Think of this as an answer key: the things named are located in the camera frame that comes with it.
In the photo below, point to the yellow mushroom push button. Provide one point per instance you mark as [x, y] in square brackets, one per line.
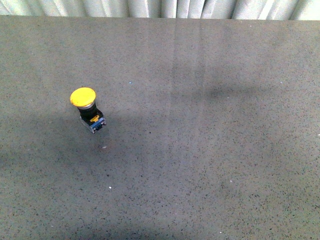
[84, 99]

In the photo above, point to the white pleated curtain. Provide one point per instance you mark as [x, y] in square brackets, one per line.
[300, 10]

